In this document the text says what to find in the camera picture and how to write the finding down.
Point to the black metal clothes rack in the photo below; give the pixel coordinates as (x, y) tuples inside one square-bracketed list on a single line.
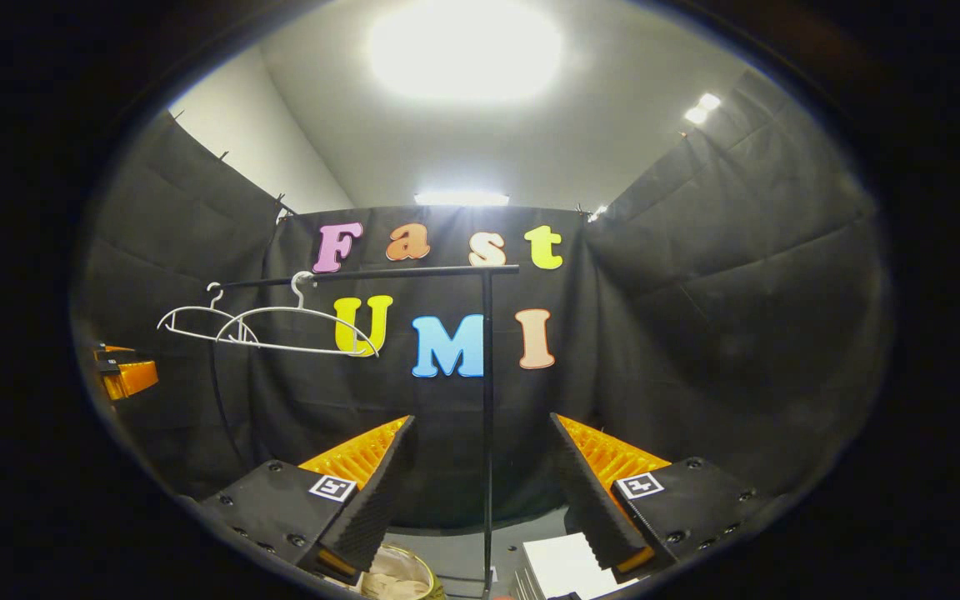
[(487, 400)]

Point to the white flat board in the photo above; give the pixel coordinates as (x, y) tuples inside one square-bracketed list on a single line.
[(567, 567)]

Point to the ceiling light panel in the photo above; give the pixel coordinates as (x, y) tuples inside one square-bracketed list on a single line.
[(597, 213), (702, 109), (461, 198)]

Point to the black backdrop cloth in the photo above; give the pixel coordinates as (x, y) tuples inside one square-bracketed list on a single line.
[(697, 333)]

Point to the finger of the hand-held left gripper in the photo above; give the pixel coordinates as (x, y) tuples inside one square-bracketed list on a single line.
[(132, 377)]

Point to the white plastic hanger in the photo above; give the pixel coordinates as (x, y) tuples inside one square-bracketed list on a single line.
[(188, 312), (305, 310)]

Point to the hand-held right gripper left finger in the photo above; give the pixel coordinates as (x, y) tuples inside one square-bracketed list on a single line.
[(372, 500)]

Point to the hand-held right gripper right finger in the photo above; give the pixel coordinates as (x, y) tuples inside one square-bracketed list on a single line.
[(588, 500)]

